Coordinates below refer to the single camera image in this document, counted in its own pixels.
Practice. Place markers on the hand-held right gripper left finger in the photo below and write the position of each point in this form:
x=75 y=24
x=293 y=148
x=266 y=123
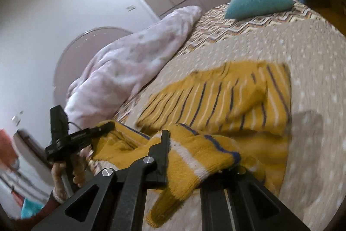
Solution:
x=159 y=160

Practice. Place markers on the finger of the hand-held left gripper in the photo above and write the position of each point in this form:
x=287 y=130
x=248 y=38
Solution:
x=102 y=130

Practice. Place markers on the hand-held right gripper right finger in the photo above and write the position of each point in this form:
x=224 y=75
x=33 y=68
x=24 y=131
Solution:
x=213 y=209

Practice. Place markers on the yellow striped sweater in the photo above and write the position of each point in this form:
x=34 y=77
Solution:
x=216 y=95

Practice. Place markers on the person's left forearm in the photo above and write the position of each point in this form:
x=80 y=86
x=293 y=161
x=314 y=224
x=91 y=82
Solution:
x=47 y=206

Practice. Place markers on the person's left hand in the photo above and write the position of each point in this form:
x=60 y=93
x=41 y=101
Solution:
x=58 y=182

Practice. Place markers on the pink floral duvet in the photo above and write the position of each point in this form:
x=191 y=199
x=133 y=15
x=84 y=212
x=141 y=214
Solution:
x=129 y=57

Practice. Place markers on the pink rounded headboard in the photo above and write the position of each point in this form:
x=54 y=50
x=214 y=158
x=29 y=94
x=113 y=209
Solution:
x=81 y=49

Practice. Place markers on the zigzag patterned bedsheet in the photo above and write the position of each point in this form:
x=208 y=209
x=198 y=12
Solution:
x=216 y=28

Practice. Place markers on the beige dotted quilt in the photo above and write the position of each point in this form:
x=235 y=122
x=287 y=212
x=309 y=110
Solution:
x=310 y=84

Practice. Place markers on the teal pillow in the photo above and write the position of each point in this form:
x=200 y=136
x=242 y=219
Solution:
x=256 y=1

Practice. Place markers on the white wall switch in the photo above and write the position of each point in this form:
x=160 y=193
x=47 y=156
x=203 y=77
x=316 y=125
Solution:
x=130 y=7

